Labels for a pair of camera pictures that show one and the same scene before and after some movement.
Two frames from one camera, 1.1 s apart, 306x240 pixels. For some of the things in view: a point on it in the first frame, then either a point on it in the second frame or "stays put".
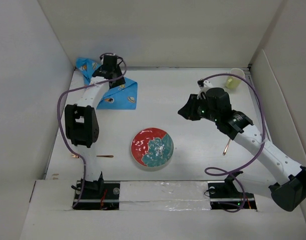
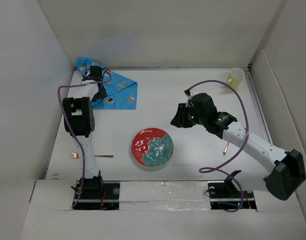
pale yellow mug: [233, 82] stays put
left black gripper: [117, 83] to [102, 95]
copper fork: [74, 155] stays put
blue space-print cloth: [122, 97] stays put
